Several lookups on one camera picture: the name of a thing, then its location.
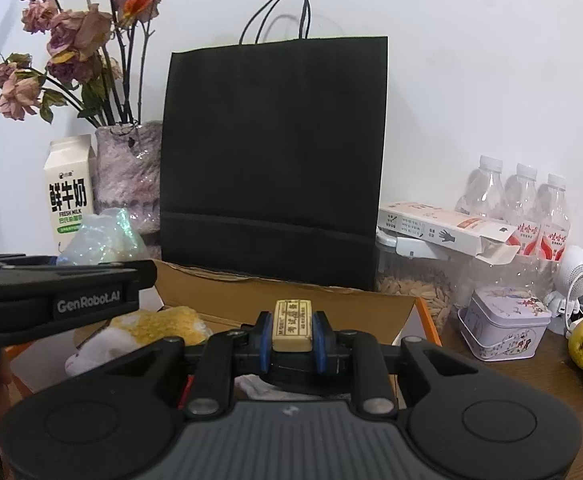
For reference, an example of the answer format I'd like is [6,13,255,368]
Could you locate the dried pink roses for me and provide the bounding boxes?
[0,0,162,128]

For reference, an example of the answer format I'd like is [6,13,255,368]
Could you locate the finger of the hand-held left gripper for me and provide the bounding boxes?
[54,259,158,292]

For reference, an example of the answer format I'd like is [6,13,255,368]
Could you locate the beige eraser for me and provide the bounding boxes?
[271,300,316,353]

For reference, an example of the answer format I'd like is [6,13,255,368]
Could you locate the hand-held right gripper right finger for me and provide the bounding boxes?
[314,311,479,417]

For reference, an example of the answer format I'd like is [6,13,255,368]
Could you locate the small white fan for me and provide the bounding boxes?
[544,245,583,321]

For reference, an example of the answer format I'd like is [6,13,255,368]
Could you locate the iridescent plastic ball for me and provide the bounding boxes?
[56,207,149,266]

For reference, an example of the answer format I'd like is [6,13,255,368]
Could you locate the clear container of seeds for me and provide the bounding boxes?
[375,232,465,336]

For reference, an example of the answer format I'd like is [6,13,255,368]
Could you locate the pink glass vase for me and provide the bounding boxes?
[94,120,164,233]

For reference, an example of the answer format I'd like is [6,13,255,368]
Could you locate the white flat carton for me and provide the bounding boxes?
[377,201,521,265]

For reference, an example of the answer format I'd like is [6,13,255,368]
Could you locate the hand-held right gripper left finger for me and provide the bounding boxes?
[104,310,274,418]

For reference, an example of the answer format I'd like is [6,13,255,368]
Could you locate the black paper bag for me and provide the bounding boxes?
[160,0,389,292]

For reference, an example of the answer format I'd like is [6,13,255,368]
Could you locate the clear water bottle red label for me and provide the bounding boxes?
[536,174,572,261]
[504,163,542,256]
[454,156,507,221]

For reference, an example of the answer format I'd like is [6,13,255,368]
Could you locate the orange cardboard box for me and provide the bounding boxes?
[1,259,443,411]

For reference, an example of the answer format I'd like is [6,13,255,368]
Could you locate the printed tin box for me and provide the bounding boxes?
[457,286,553,361]

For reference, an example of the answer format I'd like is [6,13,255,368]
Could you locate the white yellow plush hamster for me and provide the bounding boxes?
[65,306,212,377]

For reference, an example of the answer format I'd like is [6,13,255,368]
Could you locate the white green milk carton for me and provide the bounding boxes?
[44,134,97,253]

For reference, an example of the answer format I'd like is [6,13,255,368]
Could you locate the white cloth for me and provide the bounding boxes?
[234,374,272,401]

